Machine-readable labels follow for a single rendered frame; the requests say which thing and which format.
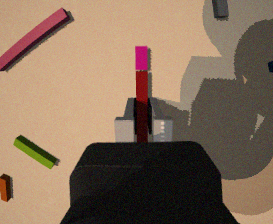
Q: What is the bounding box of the orange rod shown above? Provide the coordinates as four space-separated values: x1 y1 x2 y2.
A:
0 174 11 202

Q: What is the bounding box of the short magenta rod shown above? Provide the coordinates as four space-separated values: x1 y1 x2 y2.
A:
135 46 147 70

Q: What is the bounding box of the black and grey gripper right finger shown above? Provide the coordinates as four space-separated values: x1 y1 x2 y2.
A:
147 98 174 142

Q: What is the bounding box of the lime green rod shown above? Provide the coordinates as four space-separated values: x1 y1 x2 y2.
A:
13 135 57 170

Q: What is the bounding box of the pink rod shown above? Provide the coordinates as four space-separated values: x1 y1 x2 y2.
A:
0 7 71 72

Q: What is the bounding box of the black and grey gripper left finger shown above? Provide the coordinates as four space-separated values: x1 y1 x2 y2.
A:
114 98 137 142

